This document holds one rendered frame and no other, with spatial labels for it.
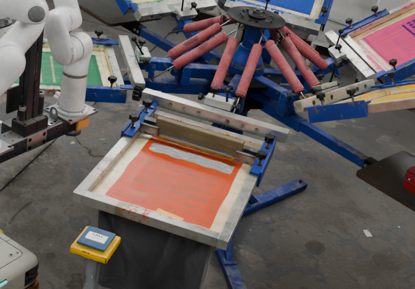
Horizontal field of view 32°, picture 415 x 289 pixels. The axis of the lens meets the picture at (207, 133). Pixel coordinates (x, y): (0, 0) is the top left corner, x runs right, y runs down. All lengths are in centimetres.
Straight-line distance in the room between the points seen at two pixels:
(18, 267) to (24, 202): 92
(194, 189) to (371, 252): 188
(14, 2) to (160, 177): 97
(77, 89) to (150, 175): 44
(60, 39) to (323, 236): 238
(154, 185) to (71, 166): 189
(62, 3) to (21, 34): 36
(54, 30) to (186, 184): 77
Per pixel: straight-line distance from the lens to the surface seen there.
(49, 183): 448
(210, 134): 302
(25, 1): 228
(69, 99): 281
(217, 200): 279
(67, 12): 268
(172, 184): 283
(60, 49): 266
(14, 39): 239
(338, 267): 428
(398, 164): 343
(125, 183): 279
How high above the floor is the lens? 248
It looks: 28 degrees down
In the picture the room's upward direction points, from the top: 11 degrees clockwise
